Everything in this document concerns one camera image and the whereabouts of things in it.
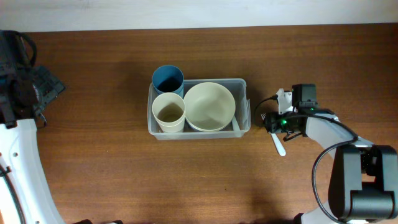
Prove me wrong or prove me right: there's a white plastic fork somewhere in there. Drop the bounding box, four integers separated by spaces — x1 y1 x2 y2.
261 112 286 157

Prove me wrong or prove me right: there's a white plastic spoon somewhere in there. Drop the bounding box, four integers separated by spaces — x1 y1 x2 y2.
231 116 240 131

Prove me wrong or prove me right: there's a cream bowl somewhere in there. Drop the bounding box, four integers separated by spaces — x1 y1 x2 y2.
185 119 233 132
183 82 236 124

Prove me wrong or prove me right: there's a cream cup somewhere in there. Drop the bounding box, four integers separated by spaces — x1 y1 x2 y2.
152 93 186 127
159 122 185 133

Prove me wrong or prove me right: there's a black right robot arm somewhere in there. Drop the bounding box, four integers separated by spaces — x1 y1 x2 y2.
261 84 397 223

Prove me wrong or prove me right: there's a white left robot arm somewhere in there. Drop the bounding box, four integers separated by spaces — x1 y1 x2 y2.
1 30 66 223

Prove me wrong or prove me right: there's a clear plastic storage container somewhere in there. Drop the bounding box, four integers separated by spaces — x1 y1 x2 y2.
147 78 251 140

